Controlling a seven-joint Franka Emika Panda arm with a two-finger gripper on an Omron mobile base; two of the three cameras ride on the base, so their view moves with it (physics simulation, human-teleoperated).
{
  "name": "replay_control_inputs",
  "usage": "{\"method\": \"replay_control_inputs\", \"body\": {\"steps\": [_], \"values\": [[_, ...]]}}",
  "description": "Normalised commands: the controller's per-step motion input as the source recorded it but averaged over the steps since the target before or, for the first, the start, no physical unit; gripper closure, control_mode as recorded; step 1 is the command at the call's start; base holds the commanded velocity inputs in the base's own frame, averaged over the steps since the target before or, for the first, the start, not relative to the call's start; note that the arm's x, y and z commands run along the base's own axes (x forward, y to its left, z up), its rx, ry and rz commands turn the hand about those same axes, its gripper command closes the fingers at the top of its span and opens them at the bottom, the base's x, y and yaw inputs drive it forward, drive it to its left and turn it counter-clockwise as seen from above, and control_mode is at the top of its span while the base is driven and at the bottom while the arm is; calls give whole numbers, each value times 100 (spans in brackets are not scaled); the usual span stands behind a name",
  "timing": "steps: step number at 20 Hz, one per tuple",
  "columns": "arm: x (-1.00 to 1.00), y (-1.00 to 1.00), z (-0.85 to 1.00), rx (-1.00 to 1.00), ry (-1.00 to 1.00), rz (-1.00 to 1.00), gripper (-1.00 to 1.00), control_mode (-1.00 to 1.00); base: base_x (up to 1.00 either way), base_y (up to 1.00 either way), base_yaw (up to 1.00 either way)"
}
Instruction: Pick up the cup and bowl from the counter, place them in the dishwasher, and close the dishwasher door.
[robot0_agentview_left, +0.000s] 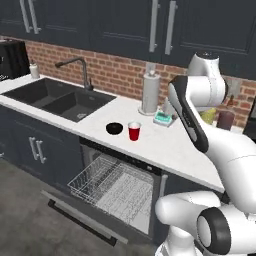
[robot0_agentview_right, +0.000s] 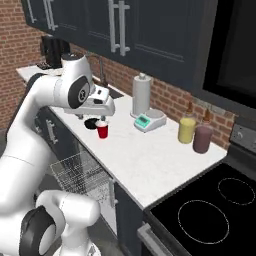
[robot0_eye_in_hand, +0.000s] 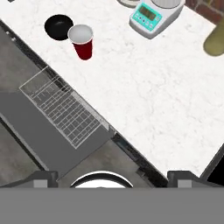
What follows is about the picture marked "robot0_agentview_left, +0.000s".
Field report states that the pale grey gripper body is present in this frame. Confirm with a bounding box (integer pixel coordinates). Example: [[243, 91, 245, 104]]
[[162, 97, 178, 118]]

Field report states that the red plastic cup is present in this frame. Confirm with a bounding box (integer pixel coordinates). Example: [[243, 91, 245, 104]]
[[127, 121, 143, 142]]

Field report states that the black bowl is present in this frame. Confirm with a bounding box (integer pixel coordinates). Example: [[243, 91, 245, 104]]
[[105, 121, 125, 136]]

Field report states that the dark base cupboard door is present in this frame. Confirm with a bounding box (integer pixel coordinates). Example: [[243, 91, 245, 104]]
[[33, 121, 85, 193], [5, 108, 38, 176], [156, 172, 224, 208]]

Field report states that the dishwasher door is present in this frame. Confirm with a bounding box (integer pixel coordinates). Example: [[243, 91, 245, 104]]
[[40, 189, 130, 248]]

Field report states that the teal sponge in dish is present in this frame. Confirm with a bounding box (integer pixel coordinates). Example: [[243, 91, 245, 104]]
[[152, 110, 175, 128]]

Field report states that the white paper towel roll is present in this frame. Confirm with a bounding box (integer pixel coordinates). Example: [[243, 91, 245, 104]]
[[137, 69, 162, 117]]

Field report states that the yellow green round object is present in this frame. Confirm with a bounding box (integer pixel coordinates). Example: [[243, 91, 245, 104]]
[[199, 106, 218, 126]]

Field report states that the dark maroon jar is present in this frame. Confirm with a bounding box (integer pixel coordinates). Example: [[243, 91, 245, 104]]
[[216, 110, 236, 132]]

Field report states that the black countertop appliance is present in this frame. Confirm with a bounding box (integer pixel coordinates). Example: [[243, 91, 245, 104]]
[[242, 95, 256, 142]]

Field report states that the dark metal tap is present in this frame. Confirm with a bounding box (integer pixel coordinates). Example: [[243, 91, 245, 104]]
[[54, 57, 95, 92]]

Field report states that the black double sink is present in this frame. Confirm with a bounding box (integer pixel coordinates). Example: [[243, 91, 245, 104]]
[[2, 77, 118, 124]]

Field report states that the white soap bottle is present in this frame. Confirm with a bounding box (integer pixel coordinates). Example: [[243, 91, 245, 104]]
[[28, 61, 41, 80]]

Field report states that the black coffee machine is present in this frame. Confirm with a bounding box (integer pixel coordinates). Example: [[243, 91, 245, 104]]
[[0, 37, 31, 82]]

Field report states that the grey wall socket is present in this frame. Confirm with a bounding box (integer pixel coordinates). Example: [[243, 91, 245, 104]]
[[145, 62, 157, 76], [229, 78, 241, 98]]

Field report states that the silver base cupboard handle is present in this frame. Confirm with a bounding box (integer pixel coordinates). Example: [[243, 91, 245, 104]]
[[158, 173, 169, 198], [28, 136, 38, 161], [35, 139, 48, 165]]

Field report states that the silver wall cupboard handle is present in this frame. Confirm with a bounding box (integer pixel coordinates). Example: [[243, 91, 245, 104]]
[[148, 0, 161, 54], [18, 0, 32, 34], [27, 0, 42, 35], [164, 0, 179, 56]]

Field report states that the dark wall cupboard door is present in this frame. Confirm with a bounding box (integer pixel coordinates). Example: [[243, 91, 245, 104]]
[[161, 0, 256, 81], [89, 0, 166, 64], [0, 0, 32, 38], [27, 0, 96, 51]]

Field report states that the white wire dishwasher rack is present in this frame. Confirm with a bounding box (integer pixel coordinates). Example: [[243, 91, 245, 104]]
[[67, 154, 155, 235]]

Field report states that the black dishwasher door handle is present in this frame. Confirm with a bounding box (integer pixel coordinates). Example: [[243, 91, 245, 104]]
[[47, 198, 118, 248]]

